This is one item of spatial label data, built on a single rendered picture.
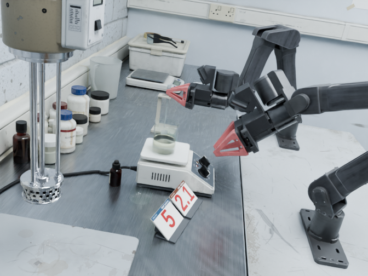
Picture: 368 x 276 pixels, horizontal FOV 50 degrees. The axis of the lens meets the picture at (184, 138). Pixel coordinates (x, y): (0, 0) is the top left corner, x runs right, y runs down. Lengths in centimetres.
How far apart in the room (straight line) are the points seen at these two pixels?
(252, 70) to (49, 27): 85
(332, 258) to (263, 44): 68
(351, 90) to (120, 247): 55
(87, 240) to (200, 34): 178
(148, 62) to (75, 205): 128
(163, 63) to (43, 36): 155
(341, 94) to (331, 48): 165
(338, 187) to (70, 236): 56
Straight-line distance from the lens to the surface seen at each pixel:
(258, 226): 95
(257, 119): 89
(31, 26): 56
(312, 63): 248
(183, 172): 97
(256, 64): 130
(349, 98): 84
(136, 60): 210
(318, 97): 86
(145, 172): 98
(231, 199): 102
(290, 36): 131
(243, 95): 89
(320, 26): 240
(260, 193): 108
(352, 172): 87
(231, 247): 86
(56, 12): 56
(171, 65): 207
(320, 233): 94
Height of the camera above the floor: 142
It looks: 23 degrees down
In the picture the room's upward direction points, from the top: 9 degrees clockwise
